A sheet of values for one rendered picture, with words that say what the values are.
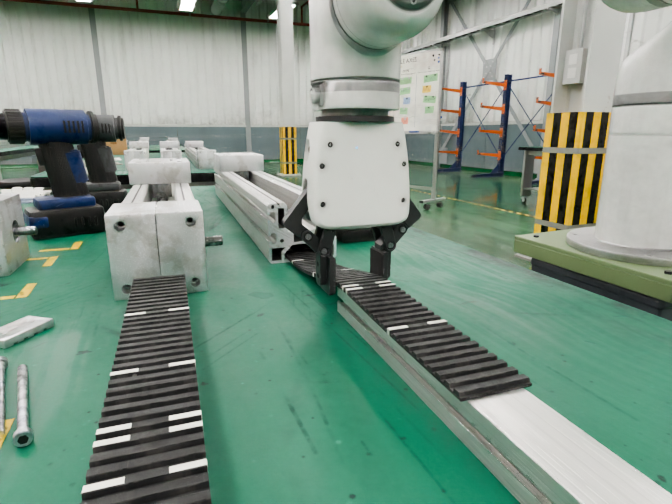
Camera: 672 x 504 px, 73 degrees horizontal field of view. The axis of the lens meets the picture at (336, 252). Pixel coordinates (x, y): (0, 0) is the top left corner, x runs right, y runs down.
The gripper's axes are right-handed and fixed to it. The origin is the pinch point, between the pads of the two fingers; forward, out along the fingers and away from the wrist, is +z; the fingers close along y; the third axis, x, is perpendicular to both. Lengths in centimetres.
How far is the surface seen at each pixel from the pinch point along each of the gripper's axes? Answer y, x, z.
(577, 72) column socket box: 253, 220, -54
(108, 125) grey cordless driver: -29, 74, -16
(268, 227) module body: -5.1, 19.2, -1.4
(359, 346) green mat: -3.0, -9.0, 3.9
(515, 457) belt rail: -2.1, -27.1, 1.6
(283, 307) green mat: -7.1, 2.2, 3.9
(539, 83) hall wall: 726, 777, -114
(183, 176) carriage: -15, 51, -6
